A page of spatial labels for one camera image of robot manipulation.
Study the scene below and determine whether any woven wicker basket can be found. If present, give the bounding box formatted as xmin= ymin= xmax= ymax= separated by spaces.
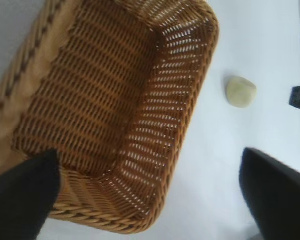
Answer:
xmin=0 ymin=0 xmax=220 ymax=235

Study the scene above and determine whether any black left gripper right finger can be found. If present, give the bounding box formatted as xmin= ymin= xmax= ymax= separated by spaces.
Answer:
xmin=239 ymin=147 xmax=300 ymax=240

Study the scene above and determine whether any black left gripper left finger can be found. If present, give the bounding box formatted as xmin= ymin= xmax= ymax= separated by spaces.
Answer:
xmin=0 ymin=147 xmax=62 ymax=240

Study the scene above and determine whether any pale egg yolk pastry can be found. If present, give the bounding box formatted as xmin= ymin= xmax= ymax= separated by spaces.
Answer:
xmin=226 ymin=76 xmax=258 ymax=110

